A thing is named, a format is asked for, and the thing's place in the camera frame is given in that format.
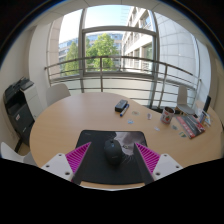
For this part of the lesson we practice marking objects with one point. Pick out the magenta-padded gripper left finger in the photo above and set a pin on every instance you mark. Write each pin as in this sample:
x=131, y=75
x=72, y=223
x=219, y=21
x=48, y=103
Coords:
x=58, y=166

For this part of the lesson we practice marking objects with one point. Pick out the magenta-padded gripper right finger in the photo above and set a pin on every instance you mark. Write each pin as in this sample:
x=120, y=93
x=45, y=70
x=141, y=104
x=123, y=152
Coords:
x=165, y=166

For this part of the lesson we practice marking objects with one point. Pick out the black computer mouse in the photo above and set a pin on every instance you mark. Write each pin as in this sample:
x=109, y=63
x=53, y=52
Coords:
x=113, y=151

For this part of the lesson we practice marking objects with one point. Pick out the black mouse pad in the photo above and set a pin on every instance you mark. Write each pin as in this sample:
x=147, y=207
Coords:
x=100, y=173

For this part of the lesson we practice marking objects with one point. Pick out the small paper sticker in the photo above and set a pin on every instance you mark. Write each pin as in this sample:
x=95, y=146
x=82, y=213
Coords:
x=157, y=128
x=149, y=116
x=174, y=127
x=130, y=122
x=135, y=113
x=182, y=134

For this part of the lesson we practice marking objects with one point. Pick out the white chair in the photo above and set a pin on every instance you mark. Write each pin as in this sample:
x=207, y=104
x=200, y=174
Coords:
x=57, y=94
x=13, y=155
x=184, y=100

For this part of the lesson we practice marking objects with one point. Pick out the colourful magazine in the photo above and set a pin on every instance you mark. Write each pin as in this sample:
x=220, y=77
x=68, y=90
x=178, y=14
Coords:
x=190, y=126

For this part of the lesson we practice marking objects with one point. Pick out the blue marker pen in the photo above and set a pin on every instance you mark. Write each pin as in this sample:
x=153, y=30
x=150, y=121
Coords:
x=124, y=110

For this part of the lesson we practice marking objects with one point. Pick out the black office printer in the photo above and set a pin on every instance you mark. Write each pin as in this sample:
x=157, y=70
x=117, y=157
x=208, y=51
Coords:
x=20, y=106

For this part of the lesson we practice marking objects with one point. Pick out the black whiteboard eraser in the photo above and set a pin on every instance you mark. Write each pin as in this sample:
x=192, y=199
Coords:
x=121, y=105

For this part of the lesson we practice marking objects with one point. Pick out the black upright speaker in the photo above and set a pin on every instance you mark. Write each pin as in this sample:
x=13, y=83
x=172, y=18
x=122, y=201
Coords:
x=207, y=104

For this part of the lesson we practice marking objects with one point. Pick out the metal balcony railing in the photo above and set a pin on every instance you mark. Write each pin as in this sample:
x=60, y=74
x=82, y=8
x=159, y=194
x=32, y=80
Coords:
x=133, y=60

